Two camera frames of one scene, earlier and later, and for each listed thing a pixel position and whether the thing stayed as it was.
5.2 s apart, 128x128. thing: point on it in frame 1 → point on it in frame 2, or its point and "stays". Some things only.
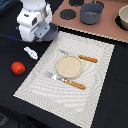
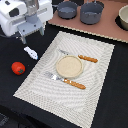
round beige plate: [69, 67] stays
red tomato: [18, 67] stays
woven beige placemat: [69, 102] stays
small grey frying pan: [51, 34] → [67, 10]
